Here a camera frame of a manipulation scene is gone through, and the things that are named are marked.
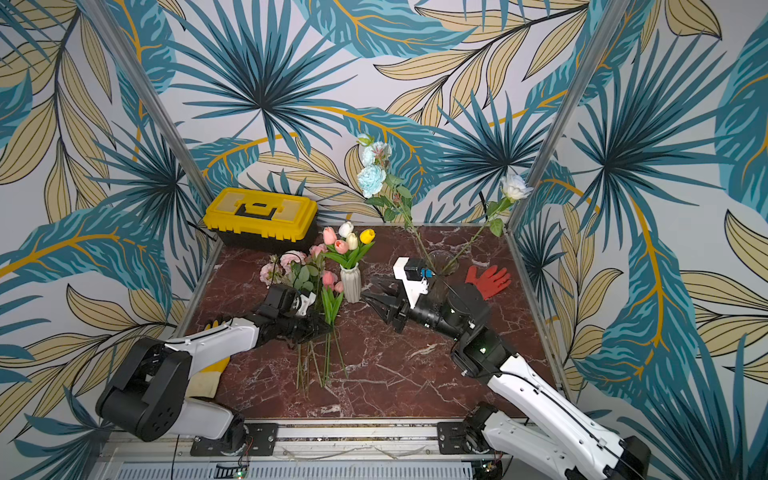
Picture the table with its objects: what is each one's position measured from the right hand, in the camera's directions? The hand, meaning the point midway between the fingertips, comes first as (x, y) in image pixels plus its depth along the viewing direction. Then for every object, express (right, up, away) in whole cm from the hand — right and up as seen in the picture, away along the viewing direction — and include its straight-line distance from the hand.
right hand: (368, 287), depth 59 cm
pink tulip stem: (-14, -21, +28) cm, 38 cm away
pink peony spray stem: (-22, 0, +34) cm, 40 cm away
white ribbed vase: (-7, -2, +30) cm, 30 cm away
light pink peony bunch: (-35, 0, +42) cm, 54 cm away
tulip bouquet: (-7, +8, +14) cm, 18 cm away
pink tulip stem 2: (-13, -9, +34) cm, 37 cm away
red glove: (+40, -3, +45) cm, 61 cm away
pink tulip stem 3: (-14, -2, +34) cm, 37 cm away
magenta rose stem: (-20, +8, +42) cm, 47 cm away
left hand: (-12, -16, +27) cm, 33 cm away
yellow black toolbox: (-37, +18, +39) cm, 56 cm away
